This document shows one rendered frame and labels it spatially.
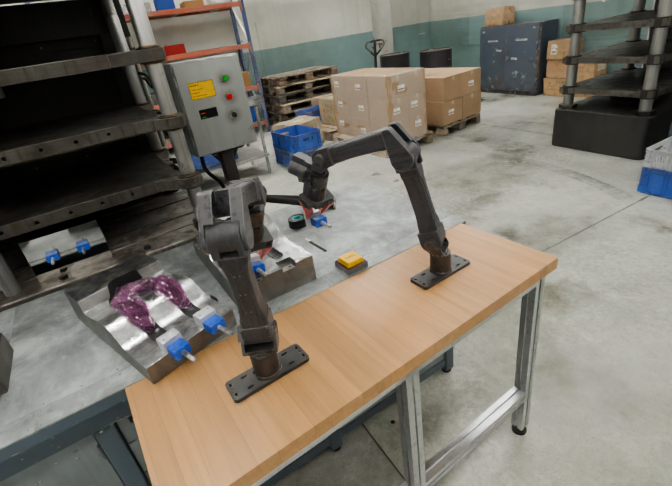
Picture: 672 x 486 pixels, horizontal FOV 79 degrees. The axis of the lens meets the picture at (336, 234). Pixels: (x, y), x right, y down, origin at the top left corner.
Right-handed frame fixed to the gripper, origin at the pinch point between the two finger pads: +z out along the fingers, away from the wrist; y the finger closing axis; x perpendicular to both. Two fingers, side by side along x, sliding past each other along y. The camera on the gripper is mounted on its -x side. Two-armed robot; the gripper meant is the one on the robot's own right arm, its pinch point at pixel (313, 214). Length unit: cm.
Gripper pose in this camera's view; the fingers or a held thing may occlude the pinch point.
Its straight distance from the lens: 141.2
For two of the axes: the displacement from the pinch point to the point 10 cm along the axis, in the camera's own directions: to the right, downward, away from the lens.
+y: -8.2, 3.6, -4.4
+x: 5.5, 6.9, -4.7
